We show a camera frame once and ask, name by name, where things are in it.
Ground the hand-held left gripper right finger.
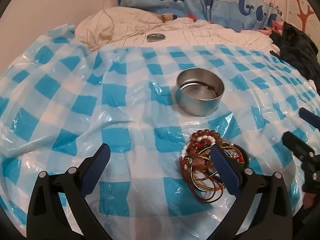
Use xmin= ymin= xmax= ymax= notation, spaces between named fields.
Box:
xmin=209 ymin=145 xmax=293 ymax=240

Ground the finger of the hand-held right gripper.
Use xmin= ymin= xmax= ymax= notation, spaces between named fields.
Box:
xmin=299 ymin=107 xmax=320 ymax=126
xmin=282 ymin=131 xmax=316 ymax=161

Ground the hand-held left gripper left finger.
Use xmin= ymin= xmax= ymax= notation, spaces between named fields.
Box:
xmin=26 ymin=143 xmax=111 ymax=240

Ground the pile of bracelets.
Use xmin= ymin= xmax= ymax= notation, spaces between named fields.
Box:
xmin=179 ymin=129 xmax=250 ymax=204

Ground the brown bead bracelet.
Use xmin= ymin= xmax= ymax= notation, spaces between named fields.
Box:
xmin=190 ymin=129 xmax=223 ymax=146

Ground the round metal tin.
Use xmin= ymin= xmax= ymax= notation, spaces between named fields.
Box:
xmin=176 ymin=68 xmax=225 ymax=117

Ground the blue white checkered plastic sheet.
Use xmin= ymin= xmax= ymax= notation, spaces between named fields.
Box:
xmin=0 ymin=22 xmax=320 ymax=240

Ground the black jacket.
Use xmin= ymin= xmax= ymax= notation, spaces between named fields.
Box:
xmin=269 ymin=21 xmax=320 ymax=80

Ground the pink cloth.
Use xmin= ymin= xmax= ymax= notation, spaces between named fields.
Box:
xmin=255 ymin=21 xmax=284 ymax=37

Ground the white striped quilt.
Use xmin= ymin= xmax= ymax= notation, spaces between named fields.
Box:
xmin=75 ymin=6 xmax=275 ymax=53

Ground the round metal tin lid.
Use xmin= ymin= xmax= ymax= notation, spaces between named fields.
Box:
xmin=146 ymin=33 xmax=166 ymax=42

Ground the blue whale print bedding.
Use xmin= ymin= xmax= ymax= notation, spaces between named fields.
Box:
xmin=117 ymin=0 xmax=284 ymax=32

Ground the brown tree wall sticker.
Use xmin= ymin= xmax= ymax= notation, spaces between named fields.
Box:
xmin=292 ymin=0 xmax=314 ymax=30

